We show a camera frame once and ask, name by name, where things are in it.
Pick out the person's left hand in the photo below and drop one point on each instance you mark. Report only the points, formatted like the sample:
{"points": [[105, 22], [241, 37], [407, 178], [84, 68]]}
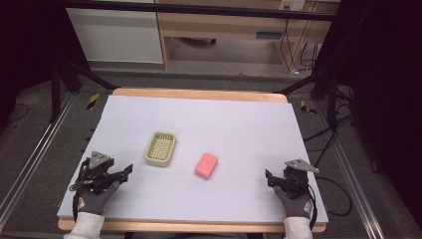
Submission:
{"points": [[94, 199]]}

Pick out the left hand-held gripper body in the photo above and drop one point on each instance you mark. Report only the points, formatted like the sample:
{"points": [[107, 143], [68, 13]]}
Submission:
{"points": [[98, 170]]}

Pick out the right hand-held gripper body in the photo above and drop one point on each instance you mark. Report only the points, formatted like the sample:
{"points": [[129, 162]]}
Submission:
{"points": [[297, 177]]}

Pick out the pink soap bar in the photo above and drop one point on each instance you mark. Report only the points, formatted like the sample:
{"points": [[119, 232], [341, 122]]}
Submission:
{"points": [[206, 165]]}

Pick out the white foam mat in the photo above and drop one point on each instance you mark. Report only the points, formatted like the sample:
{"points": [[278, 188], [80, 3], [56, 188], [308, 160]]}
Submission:
{"points": [[212, 132]]}

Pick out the dark curtain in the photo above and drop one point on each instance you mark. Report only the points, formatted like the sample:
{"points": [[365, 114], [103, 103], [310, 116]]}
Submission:
{"points": [[384, 99], [30, 36]]}

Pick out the beige soap dish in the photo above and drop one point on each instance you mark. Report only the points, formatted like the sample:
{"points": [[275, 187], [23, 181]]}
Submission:
{"points": [[161, 148]]}

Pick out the person's right hand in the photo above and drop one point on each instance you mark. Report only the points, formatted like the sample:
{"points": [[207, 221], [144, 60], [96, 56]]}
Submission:
{"points": [[296, 204]]}

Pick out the wooden desk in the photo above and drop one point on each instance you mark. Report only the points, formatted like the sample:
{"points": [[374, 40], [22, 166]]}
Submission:
{"points": [[232, 26]]}

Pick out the wooden table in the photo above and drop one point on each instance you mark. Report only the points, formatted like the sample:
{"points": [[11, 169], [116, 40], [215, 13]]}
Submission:
{"points": [[199, 93]]}

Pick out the metal floor rail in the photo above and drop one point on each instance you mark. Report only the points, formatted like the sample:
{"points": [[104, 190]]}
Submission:
{"points": [[358, 189], [36, 156]]}

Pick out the yellow black striped tape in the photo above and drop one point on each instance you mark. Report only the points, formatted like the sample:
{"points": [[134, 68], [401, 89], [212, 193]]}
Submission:
{"points": [[93, 101], [307, 108]]}

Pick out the black metal stand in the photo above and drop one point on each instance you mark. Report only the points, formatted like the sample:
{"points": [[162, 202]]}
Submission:
{"points": [[55, 89], [331, 99]]}

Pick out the white power strip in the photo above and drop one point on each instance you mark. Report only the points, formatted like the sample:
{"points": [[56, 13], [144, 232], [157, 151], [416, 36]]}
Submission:
{"points": [[292, 4]]}

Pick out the black horizontal frame bar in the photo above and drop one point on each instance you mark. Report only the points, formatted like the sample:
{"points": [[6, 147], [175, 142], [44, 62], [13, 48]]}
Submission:
{"points": [[199, 10]]}

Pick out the white cabinet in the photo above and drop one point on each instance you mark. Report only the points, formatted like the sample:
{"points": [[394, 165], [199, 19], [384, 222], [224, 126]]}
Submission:
{"points": [[116, 35]]}

